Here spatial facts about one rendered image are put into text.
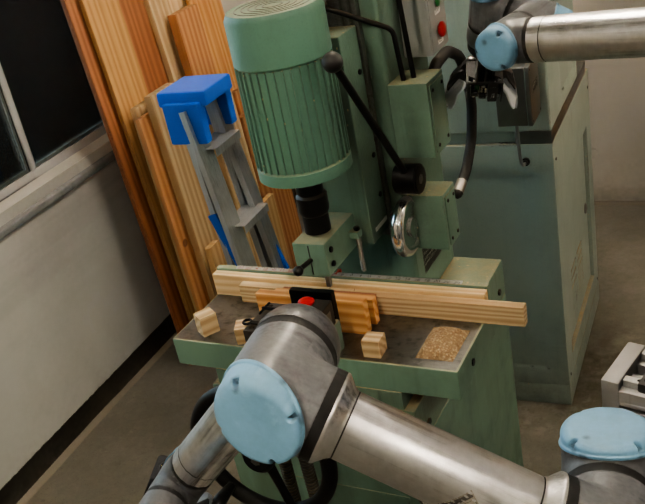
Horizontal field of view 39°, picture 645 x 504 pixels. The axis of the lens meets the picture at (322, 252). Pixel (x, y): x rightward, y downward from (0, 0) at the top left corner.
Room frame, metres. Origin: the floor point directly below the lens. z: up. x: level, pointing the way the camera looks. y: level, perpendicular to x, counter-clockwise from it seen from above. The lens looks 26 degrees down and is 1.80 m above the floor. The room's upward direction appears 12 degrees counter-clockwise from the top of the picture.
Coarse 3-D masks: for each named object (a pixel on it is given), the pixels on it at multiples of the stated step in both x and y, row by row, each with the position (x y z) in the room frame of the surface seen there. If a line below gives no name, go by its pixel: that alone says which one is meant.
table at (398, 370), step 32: (192, 320) 1.63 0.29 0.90; (224, 320) 1.60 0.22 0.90; (384, 320) 1.47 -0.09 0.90; (416, 320) 1.45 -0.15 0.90; (448, 320) 1.43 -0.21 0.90; (192, 352) 1.55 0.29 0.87; (224, 352) 1.51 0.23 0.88; (352, 352) 1.39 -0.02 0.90; (416, 352) 1.35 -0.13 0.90; (480, 352) 1.36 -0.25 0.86; (384, 384) 1.33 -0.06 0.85; (416, 384) 1.30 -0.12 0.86; (448, 384) 1.27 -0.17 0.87
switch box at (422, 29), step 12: (408, 0) 1.73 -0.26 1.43; (420, 0) 1.71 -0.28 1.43; (432, 0) 1.73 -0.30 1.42; (408, 12) 1.73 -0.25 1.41; (420, 12) 1.71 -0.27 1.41; (432, 12) 1.73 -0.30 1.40; (444, 12) 1.78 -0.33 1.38; (408, 24) 1.73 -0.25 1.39; (420, 24) 1.72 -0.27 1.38; (432, 24) 1.72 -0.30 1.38; (420, 36) 1.72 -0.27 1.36; (432, 36) 1.71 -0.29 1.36; (444, 36) 1.77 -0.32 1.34; (420, 48) 1.72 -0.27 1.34; (432, 48) 1.71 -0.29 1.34
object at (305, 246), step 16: (336, 224) 1.58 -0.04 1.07; (352, 224) 1.61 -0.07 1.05; (304, 240) 1.54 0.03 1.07; (320, 240) 1.52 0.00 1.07; (336, 240) 1.55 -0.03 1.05; (352, 240) 1.60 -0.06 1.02; (304, 256) 1.53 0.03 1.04; (320, 256) 1.51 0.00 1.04; (336, 256) 1.54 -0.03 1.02; (304, 272) 1.53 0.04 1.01; (320, 272) 1.51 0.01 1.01
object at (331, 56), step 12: (324, 60) 1.41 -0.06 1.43; (336, 60) 1.40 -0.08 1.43; (336, 72) 1.41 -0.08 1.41; (348, 84) 1.44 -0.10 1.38; (360, 108) 1.47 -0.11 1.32; (372, 120) 1.50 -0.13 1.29; (384, 144) 1.54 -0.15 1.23; (396, 156) 1.56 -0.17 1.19; (396, 168) 1.61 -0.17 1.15; (408, 168) 1.60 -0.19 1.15; (420, 168) 1.60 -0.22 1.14; (396, 180) 1.59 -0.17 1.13; (408, 180) 1.58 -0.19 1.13; (420, 180) 1.60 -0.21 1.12; (396, 192) 1.60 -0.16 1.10; (408, 192) 1.59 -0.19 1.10; (420, 192) 1.59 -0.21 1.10
